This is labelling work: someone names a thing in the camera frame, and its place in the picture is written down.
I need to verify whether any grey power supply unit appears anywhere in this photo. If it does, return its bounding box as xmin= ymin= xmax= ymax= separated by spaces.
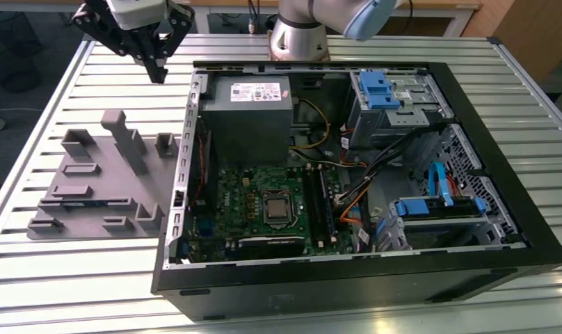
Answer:
xmin=199 ymin=75 xmax=294 ymax=168

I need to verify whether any metal CPU socket cover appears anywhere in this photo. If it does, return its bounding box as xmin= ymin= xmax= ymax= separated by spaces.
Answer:
xmin=261 ymin=189 xmax=294 ymax=229

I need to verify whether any blue RAM stick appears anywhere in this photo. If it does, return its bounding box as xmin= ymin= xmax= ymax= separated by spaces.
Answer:
xmin=53 ymin=198 xmax=126 ymax=209

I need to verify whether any metal disk bay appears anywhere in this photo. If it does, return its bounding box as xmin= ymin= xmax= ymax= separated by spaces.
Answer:
xmin=371 ymin=200 xmax=516 ymax=251

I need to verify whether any wooden cabinet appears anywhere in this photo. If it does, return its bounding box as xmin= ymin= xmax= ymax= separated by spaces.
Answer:
xmin=460 ymin=0 xmax=562 ymax=84

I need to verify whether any black RAM slot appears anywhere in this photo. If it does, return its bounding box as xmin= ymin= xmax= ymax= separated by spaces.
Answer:
xmin=304 ymin=166 xmax=322 ymax=246

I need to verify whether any silver CPU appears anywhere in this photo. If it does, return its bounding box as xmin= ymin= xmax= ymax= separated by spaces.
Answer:
xmin=266 ymin=199 xmax=289 ymax=217

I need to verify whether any hard disk in blue carrier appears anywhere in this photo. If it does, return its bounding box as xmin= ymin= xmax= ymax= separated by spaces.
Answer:
xmin=394 ymin=196 xmax=488 ymax=218

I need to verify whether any grey parts rack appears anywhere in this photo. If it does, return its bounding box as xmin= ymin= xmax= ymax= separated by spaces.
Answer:
xmin=25 ymin=109 xmax=179 ymax=241

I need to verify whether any black bin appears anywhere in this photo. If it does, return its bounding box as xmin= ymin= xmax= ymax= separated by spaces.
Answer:
xmin=0 ymin=10 xmax=43 ymax=94

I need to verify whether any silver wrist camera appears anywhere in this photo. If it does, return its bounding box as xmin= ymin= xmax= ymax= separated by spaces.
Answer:
xmin=106 ymin=0 xmax=166 ymax=31

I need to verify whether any blue drive latch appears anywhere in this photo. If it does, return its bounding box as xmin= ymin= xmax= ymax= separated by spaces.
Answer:
xmin=358 ymin=71 xmax=402 ymax=109

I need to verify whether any yellow wire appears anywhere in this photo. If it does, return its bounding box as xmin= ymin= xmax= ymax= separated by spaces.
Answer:
xmin=289 ymin=99 xmax=331 ymax=150

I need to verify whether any red wire bundle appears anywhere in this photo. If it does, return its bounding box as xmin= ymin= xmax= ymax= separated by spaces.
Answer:
xmin=444 ymin=173 xmax=463 ymax=200

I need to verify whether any blue flat wire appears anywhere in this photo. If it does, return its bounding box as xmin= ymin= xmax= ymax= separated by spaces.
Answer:
xmin=427 ymin=161 xmax=454 ymax=206

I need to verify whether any black graphics card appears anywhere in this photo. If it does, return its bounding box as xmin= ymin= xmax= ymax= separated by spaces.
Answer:
xmin=237 ymin=234 xmax=304 ymax=260

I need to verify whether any orange wire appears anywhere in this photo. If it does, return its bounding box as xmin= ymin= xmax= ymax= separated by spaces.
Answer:
xmin=339 ymin=189 xmax=371 ymax=223

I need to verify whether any green motherboard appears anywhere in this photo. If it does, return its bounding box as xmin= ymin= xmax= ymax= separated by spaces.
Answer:
xmin=190 ymin=165 xmax=355 ymax=260

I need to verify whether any metal drive cage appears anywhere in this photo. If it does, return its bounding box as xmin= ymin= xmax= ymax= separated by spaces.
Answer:
xmin=347 ymin=71 xmax=454 ymax=147

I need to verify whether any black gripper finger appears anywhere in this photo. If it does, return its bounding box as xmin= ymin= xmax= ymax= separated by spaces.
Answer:
xmin=69 ymin=2 xmax=159 ymax=83
xmin=150 ymin=5 xmax=197 ymax=85

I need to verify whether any black open PC case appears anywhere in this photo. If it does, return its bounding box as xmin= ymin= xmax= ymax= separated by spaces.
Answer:
xmin=149 ymin=59 xmax=562 ymax=323

